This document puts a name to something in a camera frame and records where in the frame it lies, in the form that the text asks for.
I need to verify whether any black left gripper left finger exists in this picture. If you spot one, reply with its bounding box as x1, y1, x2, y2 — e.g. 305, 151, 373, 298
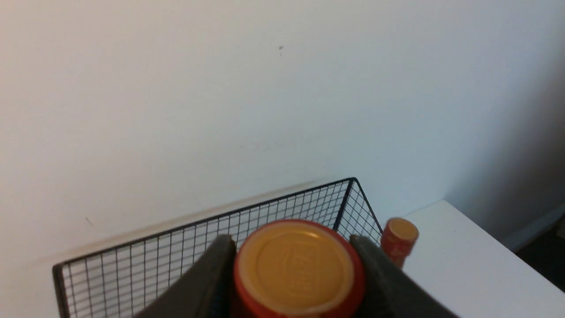
135, 234, 237, 318

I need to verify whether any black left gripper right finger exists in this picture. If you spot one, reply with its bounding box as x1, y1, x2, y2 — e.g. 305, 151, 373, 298
350, 235, 457, 318

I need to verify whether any soy sauce bottle red label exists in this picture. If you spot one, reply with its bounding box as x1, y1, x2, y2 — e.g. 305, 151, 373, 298
380, 217, 419, 269

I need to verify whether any black wire mesh rack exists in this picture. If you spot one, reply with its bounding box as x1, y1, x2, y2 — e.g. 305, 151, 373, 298
52, 178, 383, 318

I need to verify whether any soy sauce bottle brown label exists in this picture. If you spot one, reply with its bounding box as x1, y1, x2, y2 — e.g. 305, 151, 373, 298
230, 220, 366, 318

